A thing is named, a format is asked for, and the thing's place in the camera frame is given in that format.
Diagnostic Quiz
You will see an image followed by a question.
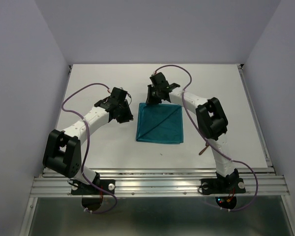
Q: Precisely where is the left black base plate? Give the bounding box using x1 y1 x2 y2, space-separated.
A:
67 179 116 196

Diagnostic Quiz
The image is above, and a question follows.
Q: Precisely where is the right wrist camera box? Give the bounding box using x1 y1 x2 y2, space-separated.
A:
150 72 169 88

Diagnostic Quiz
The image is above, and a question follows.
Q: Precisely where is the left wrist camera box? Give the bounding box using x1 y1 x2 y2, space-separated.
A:
110 87 127 102

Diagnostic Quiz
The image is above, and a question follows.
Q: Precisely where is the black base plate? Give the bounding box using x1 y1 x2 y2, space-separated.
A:
198 178 246 195
67 179 116 196

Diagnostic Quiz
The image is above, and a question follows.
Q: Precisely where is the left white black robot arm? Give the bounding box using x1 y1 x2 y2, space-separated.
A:
43 96 133 194

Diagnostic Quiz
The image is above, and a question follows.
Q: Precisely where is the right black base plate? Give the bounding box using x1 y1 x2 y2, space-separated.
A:
198 178 246 195

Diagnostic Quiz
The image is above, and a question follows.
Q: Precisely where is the teal cloth napkin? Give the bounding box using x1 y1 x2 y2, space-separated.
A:
136 103 183 145

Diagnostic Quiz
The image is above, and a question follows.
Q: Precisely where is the brown wooden fork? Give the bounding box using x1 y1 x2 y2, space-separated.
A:
199 143 209 155

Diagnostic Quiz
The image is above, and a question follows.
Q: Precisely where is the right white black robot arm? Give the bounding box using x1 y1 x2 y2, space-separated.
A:
146 83 235 192

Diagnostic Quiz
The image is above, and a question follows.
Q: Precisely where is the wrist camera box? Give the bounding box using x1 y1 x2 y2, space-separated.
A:
150 72 169 88
110 87 127 102

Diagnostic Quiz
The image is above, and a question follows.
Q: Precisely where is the aluminium frame rail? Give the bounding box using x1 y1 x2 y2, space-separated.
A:
30 167 290 198

